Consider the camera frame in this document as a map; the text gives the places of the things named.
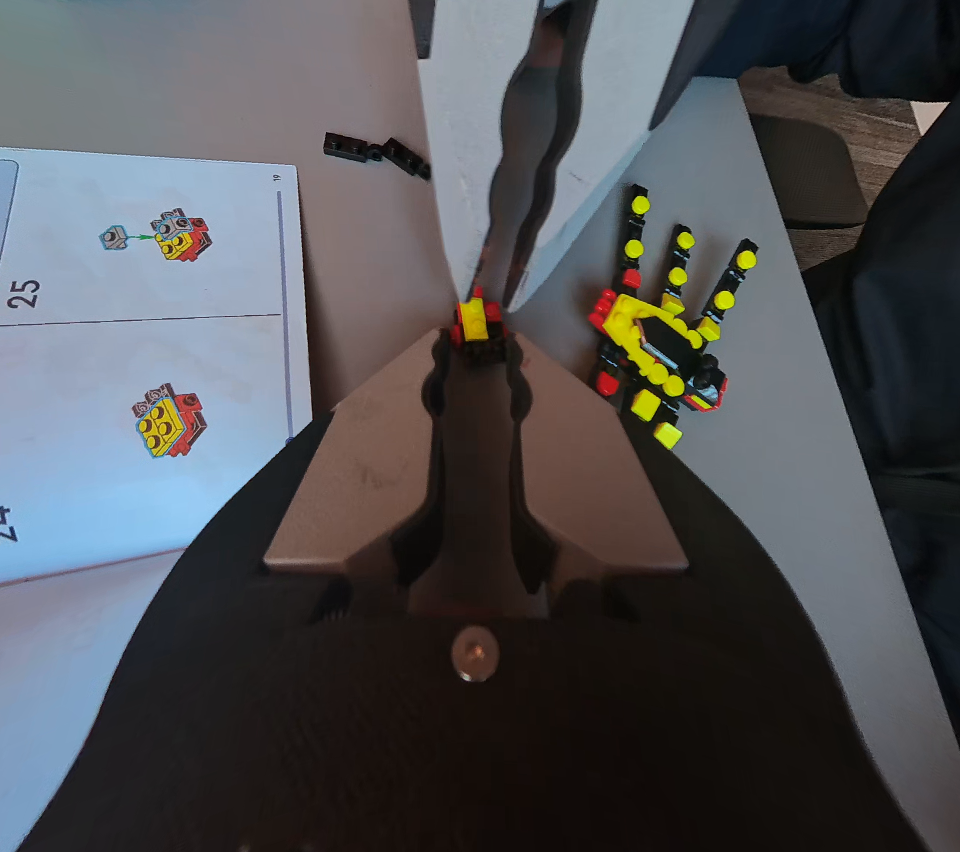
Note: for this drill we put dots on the small red yellow lego assembly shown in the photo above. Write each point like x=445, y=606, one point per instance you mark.
x=474, y=319

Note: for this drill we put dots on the open lego instruction booklet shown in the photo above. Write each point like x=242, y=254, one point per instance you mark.
x=150, y=357

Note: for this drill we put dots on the black lego hinge piece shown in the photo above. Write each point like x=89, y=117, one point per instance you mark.
x=406, y=160
x=352, y=148

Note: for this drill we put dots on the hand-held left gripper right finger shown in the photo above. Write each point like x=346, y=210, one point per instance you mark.
x=600, y=484

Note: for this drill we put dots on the black chair seat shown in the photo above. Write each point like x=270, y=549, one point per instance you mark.
x=810, y=169

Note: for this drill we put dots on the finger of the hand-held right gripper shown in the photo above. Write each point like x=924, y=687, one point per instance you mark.
x=472, y=41
x=637, y=41

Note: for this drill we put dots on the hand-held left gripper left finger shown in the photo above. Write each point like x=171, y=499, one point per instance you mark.
x=352, y=484

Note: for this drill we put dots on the black yellow lego spider build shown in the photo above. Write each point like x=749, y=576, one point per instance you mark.
x=660, y=342

